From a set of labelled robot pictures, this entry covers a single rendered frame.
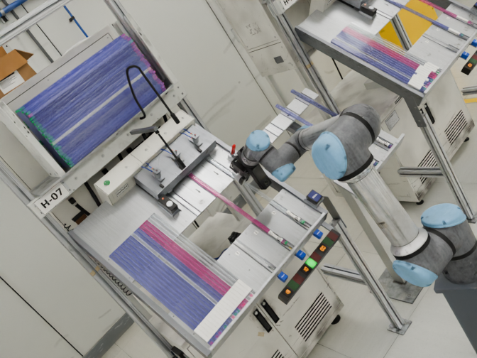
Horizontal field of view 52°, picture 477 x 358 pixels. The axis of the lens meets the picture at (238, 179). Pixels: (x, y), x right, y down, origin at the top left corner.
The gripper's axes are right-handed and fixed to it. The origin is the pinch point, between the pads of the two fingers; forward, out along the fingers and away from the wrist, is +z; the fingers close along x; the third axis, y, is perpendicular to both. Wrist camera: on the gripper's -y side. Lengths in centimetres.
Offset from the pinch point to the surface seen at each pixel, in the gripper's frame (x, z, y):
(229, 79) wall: -128, 149, 86
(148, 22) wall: -97, 111, 146
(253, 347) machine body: 38, 38, -47
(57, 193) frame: 54, -2, 47
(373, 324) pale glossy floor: -8, 44, -84
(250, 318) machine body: 31, 33, -38
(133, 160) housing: 23.1, 2.9, 38.4
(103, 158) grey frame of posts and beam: 32, -1, 45
